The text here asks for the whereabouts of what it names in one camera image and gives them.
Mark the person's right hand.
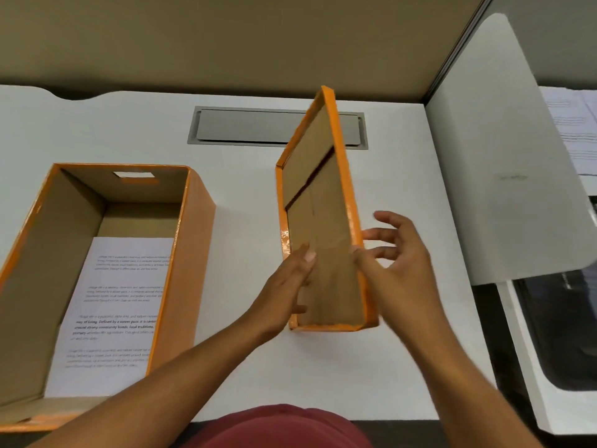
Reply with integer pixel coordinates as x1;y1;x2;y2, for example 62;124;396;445
352;211;447;344

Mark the person's red shirt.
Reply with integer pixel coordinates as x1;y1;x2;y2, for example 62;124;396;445
182;404;374;448

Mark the orange cardboard box lid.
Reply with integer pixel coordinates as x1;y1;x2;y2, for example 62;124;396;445
275;86;379;333

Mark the white framed dark panel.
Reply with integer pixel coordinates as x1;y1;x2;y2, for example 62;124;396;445
497;263;597;435

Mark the grey desk cable cover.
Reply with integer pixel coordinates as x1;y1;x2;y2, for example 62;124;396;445
187;106;369;151

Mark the stack of printed papers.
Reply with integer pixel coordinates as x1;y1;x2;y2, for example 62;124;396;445
539;86;597;177

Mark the person's right forearm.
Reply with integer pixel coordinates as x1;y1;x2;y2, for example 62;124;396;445
399;316;544;448

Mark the person's left forearm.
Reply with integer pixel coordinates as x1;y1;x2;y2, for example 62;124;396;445
25;316;278;448

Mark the white printed paper sheet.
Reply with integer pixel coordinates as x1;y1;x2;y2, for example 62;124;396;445
44;237;175;399

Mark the open orange cardboard box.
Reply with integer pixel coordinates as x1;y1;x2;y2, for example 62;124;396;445
0;163;216;433

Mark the person's left hand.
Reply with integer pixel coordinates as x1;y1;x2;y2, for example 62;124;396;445
246;244;318;344

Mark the white desk divider panel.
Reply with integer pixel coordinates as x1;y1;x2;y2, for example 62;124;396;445
425;13;597;286

